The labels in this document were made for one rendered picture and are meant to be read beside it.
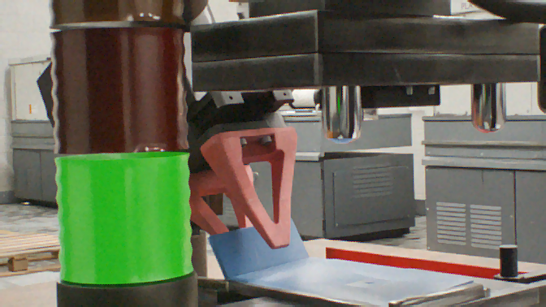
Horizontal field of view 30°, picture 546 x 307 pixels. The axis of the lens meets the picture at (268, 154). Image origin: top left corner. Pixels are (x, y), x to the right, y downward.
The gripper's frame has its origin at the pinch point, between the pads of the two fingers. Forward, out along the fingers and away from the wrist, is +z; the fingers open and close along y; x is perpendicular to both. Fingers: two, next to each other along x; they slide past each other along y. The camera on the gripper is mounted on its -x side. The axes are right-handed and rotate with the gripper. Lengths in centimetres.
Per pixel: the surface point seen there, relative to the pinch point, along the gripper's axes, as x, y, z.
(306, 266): 1.6, 1.5, 2.4
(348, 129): -6.1, 16.3, -0.1
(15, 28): 533, -868, -578
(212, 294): -4.9, -0.2, 2.3
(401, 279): 1.8, 8.3, 6.1
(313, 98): 510, -460, -247
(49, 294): 10.6, -46.8, -13.3
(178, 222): -25.7, 26.5, 6.8
